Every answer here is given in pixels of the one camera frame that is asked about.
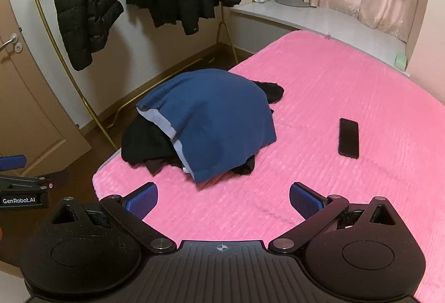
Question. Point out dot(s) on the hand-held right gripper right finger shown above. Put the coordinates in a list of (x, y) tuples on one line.
[(304, 201)]

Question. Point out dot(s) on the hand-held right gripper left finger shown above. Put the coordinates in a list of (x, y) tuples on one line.
[(143, 201)]

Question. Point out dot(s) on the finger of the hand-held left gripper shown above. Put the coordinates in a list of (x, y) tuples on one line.
[(12, 163)]

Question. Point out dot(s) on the blue sleeveless shirt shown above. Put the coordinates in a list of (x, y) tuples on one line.
[(215, 115)]

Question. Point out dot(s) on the pile of black clothes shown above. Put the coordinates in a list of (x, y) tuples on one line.
[(146, 144)]

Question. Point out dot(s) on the gold clothes rack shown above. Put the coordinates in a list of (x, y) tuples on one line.
[(98, 122)]

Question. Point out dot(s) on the beige wooden door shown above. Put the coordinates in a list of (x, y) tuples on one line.
[(27, 97)]

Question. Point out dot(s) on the black smartphone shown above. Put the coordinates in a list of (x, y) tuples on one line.
[(348, 137)]

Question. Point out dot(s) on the pink ribbed blanket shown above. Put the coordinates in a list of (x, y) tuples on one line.
[(313, 97)]

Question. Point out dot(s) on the glossy black puffer jacket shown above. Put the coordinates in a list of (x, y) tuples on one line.
[(80, 11)]

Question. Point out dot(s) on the small green box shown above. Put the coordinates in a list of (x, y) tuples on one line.
[(400, 61)]

